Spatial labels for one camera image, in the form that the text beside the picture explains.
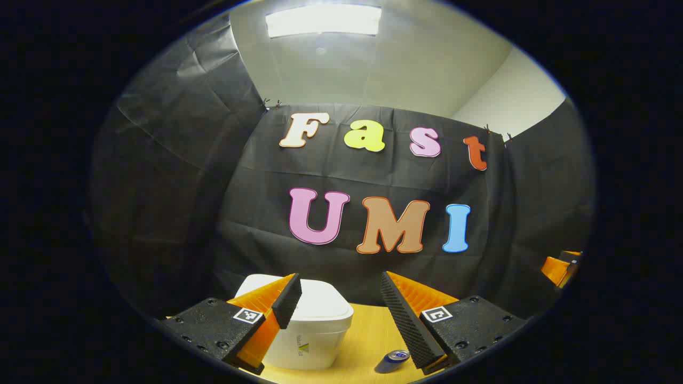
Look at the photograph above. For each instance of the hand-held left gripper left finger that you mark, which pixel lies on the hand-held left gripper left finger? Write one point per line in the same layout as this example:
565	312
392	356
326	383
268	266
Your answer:
288	301

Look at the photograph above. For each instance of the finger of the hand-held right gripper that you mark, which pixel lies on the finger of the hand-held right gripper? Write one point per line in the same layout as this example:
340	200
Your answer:
555	269

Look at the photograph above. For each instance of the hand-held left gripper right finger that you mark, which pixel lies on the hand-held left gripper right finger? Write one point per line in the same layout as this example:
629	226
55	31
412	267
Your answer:
405	325

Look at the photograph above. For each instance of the blue pop can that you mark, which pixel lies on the blue pop can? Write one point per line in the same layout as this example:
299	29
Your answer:
392	360

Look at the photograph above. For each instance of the white desktop garbage bin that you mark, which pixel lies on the white desktop garbage bin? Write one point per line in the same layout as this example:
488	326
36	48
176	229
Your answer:
320	330

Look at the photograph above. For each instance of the wooden desktop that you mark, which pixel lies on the wooden desktop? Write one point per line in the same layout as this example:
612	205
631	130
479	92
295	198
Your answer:
363	336

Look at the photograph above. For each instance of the black backdrop cloth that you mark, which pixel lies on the black backdrop cloth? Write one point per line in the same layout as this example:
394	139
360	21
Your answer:
213	186

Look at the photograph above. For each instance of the ceiling light panel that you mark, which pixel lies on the ceiling light panel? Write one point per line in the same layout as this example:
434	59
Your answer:
323	20

